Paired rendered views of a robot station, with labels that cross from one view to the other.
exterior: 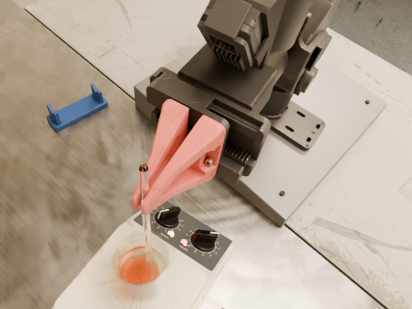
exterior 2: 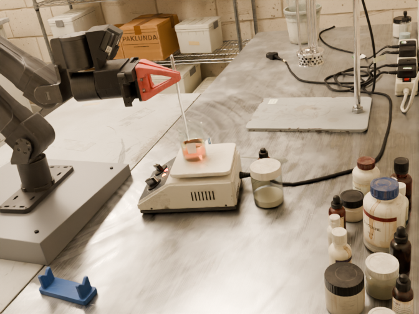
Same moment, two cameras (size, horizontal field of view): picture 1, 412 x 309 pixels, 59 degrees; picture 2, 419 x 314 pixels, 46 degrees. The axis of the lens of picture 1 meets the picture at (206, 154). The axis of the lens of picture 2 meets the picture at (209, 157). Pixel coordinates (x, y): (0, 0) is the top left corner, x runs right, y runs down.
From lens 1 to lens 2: 94 cm
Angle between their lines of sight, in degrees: 73
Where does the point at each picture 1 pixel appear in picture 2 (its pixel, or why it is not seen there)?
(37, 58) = not seen: outside the picture
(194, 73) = (118, 66)
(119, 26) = not seen: outside the picture
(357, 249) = (131, 152)
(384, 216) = (105, 151)
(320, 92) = (15, 176)
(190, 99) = (133, 65)
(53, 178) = (146, 266)
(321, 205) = not seen: hidden behind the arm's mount
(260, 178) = (104, 176)
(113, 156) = (110, 250)
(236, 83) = (118, 61)
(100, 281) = (206, 166)
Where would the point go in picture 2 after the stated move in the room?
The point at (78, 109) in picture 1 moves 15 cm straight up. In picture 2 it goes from (67, 286) to (38, 212)
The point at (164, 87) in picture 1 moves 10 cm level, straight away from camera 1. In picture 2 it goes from (130, 68) to (75, 84)
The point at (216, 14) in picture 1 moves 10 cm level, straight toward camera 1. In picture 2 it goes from (116, 30) to (170, 19)
